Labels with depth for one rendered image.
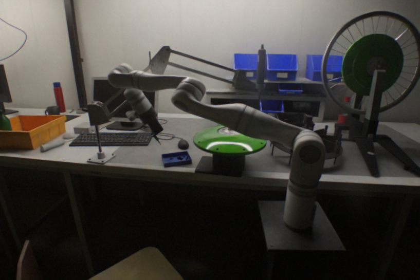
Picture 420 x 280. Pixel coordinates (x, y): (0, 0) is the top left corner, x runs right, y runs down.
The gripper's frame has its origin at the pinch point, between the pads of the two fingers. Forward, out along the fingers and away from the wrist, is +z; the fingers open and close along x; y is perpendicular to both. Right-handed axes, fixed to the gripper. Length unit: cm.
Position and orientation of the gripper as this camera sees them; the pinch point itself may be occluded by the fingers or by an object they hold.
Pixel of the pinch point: (160, 144)
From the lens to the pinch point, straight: 107.9
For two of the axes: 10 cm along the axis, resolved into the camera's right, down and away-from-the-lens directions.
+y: 7.8, -5.7, 2.6
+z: 4.1, 7.8, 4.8
